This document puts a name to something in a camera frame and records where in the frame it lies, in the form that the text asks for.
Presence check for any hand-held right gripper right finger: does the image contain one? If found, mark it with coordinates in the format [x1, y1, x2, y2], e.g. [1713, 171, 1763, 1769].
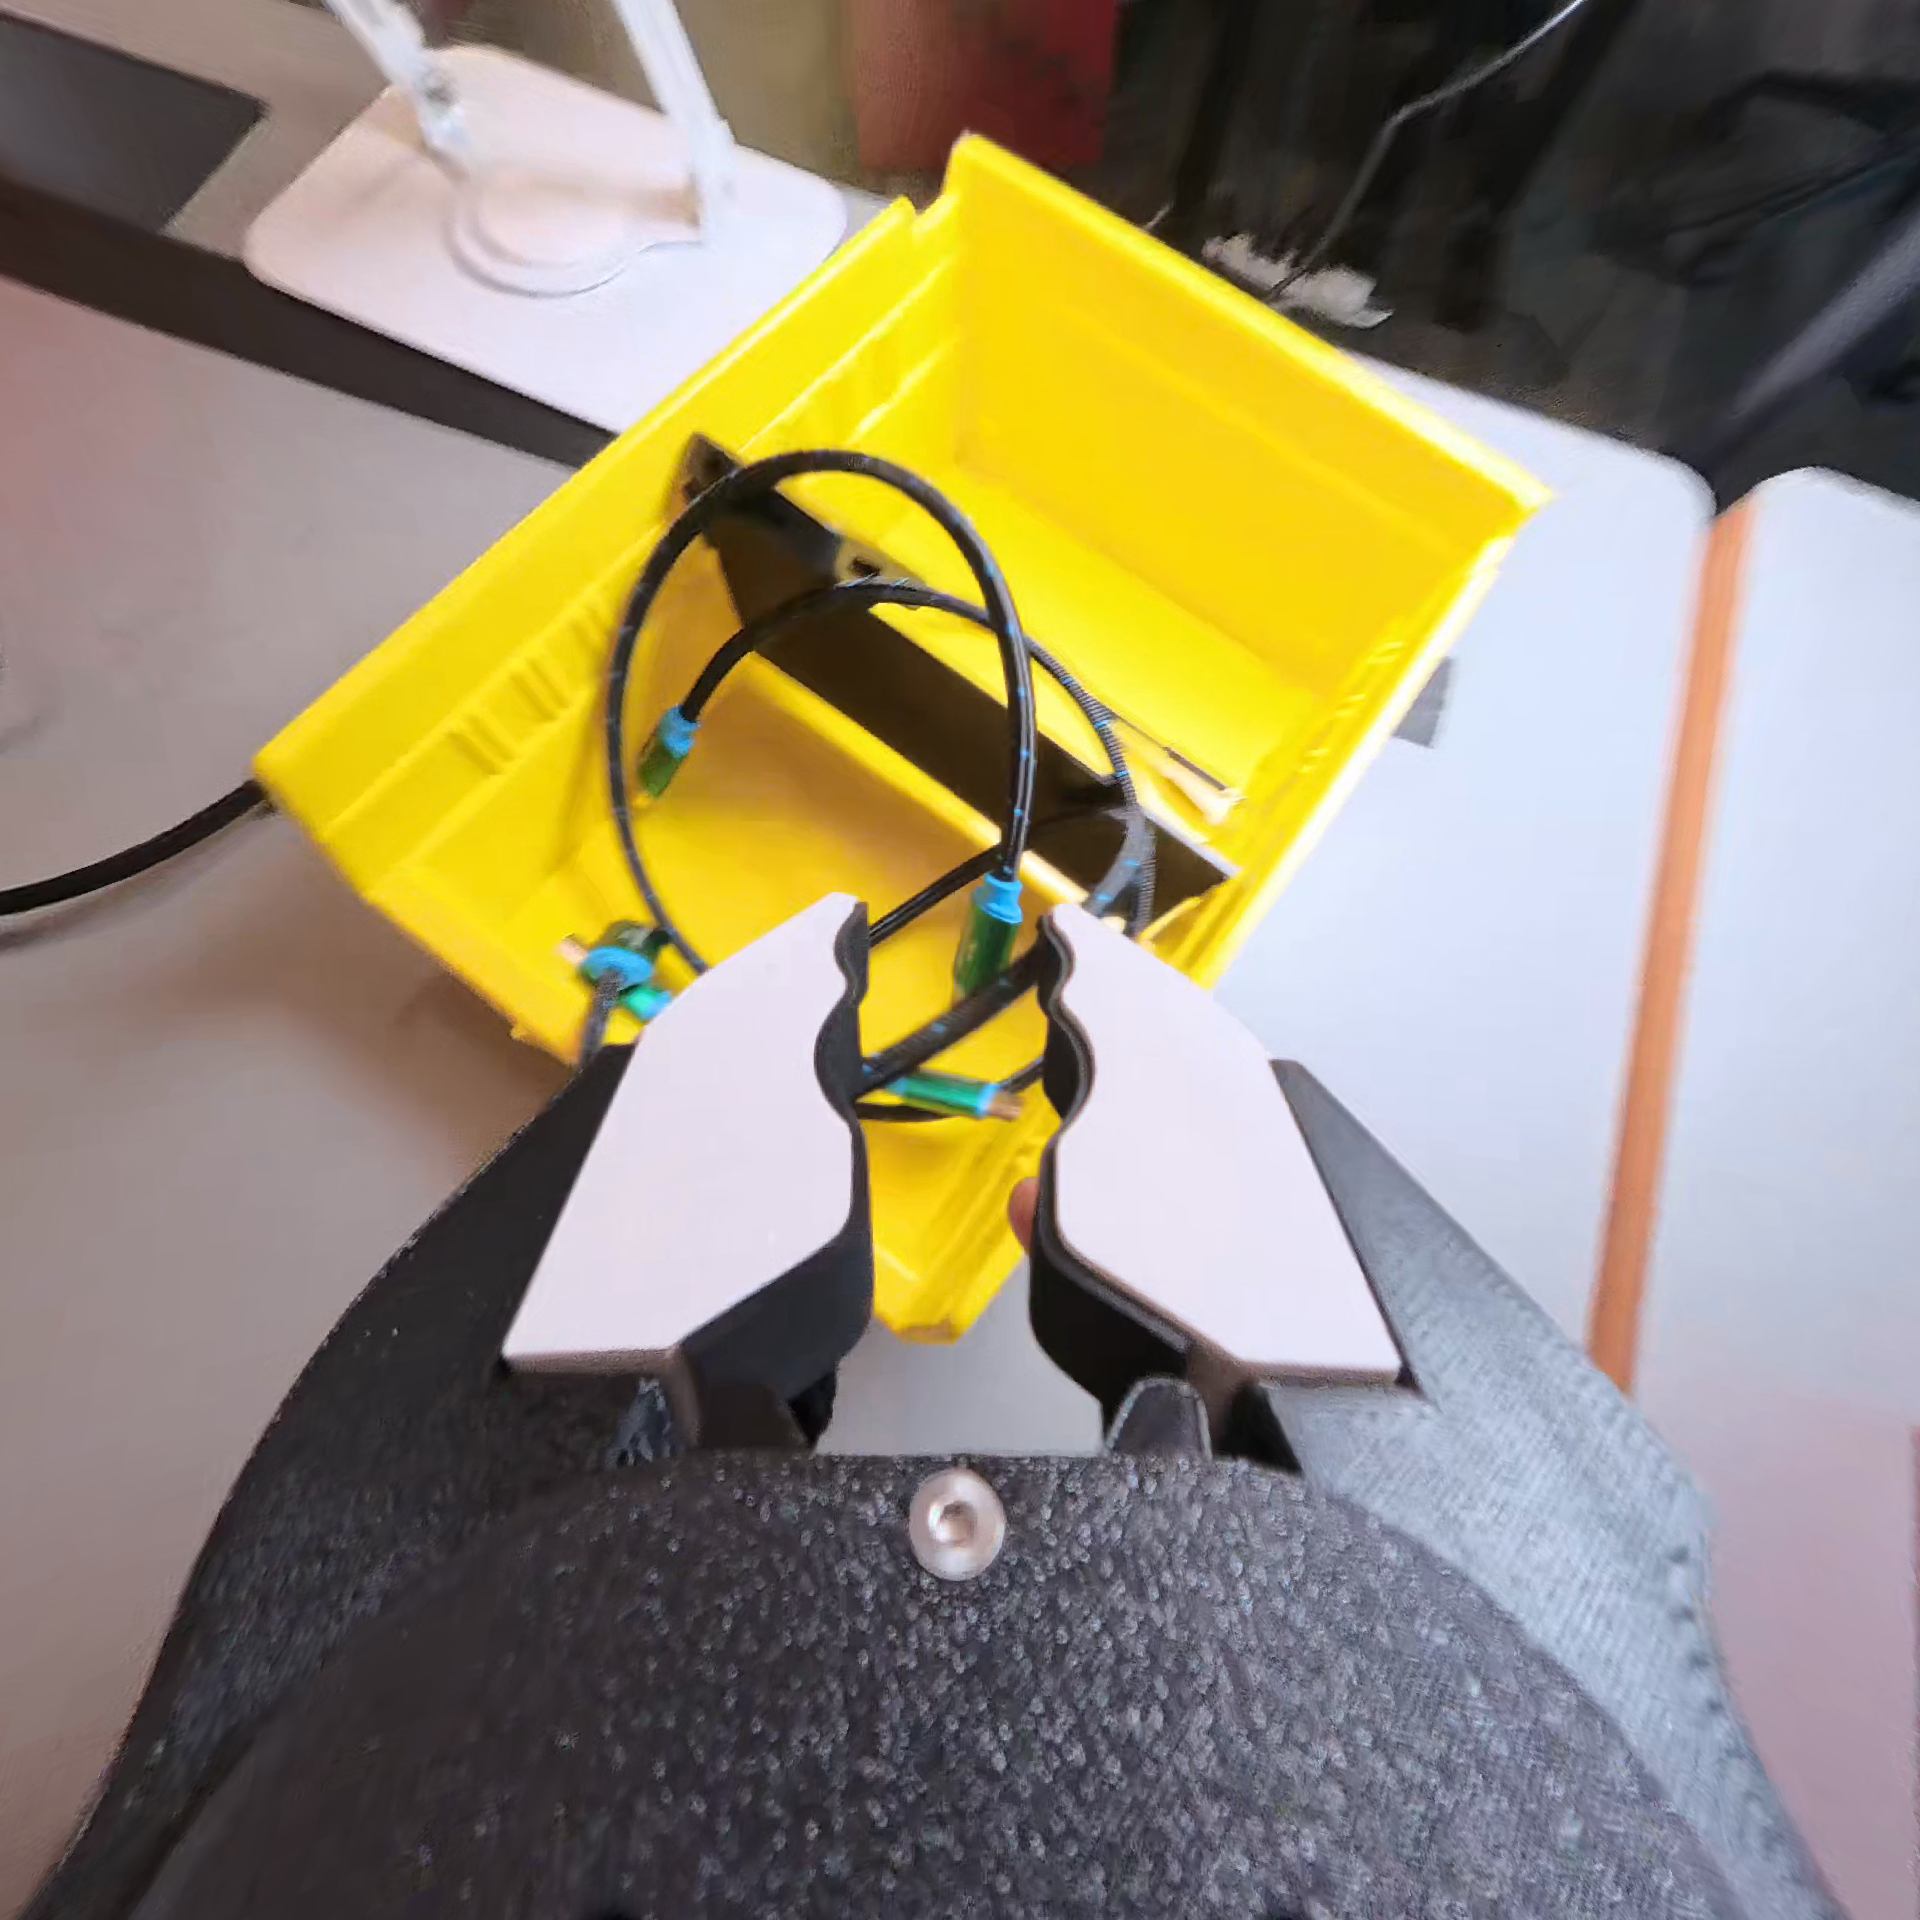
[1027, 902, 1417, 1459]

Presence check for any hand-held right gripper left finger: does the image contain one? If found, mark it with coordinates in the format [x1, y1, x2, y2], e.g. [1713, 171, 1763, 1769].
[499, 894, 880, 1450]

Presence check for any thick black braided cable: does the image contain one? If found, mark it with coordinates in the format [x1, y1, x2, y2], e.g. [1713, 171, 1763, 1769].
[0, 776, 283, 921]

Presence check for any yellow plastic bin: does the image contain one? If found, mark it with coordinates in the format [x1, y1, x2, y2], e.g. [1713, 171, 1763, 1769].
[252, 132, 1554, 1343]

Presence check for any black bin divider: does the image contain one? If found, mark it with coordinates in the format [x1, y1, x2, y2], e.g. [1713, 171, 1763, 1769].
[682, 435, 1249, 891]

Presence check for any white power strip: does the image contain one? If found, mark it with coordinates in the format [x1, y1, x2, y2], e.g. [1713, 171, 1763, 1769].
[1193, 224, 1401, 330]

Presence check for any black tape strip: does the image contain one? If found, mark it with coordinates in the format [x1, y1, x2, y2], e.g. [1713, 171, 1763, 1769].
[0, 172, 619, 471]

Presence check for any white tablet stand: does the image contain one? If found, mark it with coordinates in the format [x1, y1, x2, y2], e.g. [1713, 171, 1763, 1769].
[244, 0, 850, 438]

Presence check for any black table mat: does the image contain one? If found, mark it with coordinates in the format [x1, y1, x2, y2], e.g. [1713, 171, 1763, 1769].
[0, 15, 264, 228]

